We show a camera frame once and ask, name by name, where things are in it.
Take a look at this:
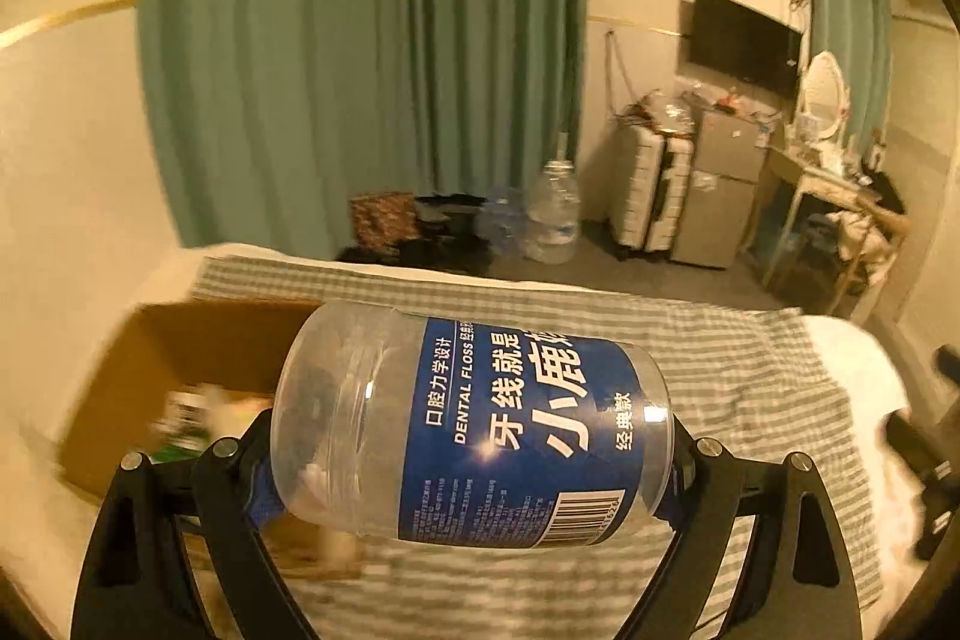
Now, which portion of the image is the white suitcase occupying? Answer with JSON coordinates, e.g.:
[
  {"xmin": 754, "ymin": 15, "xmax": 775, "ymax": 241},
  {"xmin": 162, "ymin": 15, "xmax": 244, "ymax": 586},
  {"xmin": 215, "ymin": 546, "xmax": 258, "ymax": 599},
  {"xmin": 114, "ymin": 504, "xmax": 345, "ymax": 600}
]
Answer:
[{"xmin": 609, "ymin": 126, "xmax": 695, "ymax": 259}]

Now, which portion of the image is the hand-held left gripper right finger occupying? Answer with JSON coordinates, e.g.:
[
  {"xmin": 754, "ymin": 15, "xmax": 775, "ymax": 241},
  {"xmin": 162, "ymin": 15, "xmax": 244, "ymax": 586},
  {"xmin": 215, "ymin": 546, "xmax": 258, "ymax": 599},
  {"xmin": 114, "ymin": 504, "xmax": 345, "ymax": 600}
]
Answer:
[{"xmin": 652, "ymin": 415, "xmax": 863, "ymax": 640}]

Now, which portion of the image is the large clear water jug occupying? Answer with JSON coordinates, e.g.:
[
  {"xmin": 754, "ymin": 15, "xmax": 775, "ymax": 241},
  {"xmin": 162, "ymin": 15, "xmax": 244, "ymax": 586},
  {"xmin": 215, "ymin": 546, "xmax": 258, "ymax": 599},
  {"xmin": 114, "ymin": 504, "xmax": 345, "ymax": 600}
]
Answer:
[{"xmin": 523, "ymin": 158, "xmax": 582, "ymax": 266}]

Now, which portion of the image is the narrow green curtain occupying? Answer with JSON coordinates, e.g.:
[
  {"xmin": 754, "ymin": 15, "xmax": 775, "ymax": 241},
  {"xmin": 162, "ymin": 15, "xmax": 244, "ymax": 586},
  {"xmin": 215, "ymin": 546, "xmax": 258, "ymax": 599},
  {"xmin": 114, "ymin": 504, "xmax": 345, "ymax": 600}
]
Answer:
[{"xmin": 802, "ymin": 0, "xmax": 895, "ymax": 154}]

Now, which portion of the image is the white bedding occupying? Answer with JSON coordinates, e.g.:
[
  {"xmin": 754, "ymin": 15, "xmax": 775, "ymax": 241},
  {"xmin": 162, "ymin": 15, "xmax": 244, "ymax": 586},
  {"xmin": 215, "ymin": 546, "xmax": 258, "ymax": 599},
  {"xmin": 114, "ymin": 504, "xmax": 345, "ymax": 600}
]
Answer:
[{"xmin": 799, "ymin": 314, "xmax": 938, "ymax": 603}]

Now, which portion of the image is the white oval mirror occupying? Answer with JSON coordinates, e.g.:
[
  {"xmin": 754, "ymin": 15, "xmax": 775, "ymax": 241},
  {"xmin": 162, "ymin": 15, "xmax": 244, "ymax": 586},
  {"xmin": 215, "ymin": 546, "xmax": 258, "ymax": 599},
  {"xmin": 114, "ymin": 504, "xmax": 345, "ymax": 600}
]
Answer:
[{"xmin": 795, "ymin": 50, "xmax": 850, "ymax": 142}]

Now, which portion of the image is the black television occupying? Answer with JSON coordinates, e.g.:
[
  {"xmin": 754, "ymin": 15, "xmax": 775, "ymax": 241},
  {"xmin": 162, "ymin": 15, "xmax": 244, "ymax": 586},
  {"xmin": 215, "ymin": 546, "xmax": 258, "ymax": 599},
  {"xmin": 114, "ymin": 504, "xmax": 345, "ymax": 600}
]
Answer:
[{"xmin": 679, "ymin": 0, "xmax": 803, "ymax": 100}]

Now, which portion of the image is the patterned bag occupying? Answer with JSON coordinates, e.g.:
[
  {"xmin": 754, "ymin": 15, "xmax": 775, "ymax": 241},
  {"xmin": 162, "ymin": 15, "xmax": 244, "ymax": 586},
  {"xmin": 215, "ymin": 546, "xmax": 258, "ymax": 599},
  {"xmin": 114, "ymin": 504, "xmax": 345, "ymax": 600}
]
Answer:
[{"xmin": 349, "ymin": 192, "xmax": 417, "ymax": 251}]

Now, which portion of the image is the small clear water jug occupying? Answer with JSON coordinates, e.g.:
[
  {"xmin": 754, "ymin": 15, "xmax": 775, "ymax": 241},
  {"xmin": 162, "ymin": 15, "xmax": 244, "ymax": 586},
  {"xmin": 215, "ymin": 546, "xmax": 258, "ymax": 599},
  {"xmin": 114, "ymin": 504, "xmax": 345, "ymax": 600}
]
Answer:
[{"xmin": 476, "ymin": 186, "xmax": 530, "ymax": 255}]

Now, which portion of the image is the cardboard box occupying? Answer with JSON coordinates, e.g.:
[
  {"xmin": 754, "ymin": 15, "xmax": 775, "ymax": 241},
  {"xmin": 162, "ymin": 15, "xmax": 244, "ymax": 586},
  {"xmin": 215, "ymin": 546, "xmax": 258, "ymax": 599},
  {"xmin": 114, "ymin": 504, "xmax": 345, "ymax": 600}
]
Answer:
[{"xmin": 56, "ymin": 301, "xmax": 361, "ymax": 581}]

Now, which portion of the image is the checked bedsheet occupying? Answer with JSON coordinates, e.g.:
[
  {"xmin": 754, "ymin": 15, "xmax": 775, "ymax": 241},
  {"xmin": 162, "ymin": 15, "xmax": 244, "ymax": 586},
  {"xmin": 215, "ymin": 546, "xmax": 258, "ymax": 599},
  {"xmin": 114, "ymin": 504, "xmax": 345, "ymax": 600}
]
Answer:
[{"xmin": 187, "ymin": 256, "xmax": 886, "ymax": 640}]

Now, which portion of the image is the green packet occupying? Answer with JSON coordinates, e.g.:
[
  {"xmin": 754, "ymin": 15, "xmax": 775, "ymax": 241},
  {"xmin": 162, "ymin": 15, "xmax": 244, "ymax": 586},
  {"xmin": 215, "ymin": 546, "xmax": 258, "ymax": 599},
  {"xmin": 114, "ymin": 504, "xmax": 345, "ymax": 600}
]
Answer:
[{"xmin": 154, "ymin": 389, "xmax": 215, "ymax": 461}]

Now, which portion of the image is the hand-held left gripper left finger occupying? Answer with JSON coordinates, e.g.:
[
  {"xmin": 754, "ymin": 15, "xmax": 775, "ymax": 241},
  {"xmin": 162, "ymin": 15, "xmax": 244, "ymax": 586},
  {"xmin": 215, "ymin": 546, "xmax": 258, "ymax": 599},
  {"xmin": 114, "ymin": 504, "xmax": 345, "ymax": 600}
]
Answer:
[{"xmin": 71, "ymin": 407, "xmax": 301, "ymax": 640}]

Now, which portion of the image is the grey fridge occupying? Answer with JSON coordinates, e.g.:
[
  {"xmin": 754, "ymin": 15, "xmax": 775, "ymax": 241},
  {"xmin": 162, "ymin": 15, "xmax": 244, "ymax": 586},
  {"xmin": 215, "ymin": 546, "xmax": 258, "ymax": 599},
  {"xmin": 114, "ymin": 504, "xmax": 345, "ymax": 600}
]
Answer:
[{"xmin": 671, "ymin": 106, "xmax": 773, "ymax": 270}]

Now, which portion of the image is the chair with clothes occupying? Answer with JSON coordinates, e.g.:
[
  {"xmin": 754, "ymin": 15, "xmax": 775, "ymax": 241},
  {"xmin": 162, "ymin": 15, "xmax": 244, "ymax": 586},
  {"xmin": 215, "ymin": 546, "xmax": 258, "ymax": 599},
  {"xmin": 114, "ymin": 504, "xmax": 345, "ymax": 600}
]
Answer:
[{"xmin": 829, "ymin": 171, "xmax": 912, "ymax": 311}]

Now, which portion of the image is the clear plastic bag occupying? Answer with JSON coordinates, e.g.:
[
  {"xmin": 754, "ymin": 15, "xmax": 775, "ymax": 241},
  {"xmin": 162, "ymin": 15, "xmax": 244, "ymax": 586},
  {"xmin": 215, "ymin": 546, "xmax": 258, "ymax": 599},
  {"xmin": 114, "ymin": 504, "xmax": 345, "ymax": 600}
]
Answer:
[{"xmin": 630, "ymin": 89, "xmax": 702, "ymax": 139}]

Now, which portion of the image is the clear jar with blue label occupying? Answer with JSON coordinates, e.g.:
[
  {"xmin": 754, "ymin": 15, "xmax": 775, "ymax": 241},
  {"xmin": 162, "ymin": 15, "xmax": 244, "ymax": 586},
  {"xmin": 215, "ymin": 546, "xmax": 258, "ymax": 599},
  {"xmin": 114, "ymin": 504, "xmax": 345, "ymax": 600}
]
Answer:
[{"xmin": 270, "ymin": 300, "xmax": 672, "ymax": 547}]

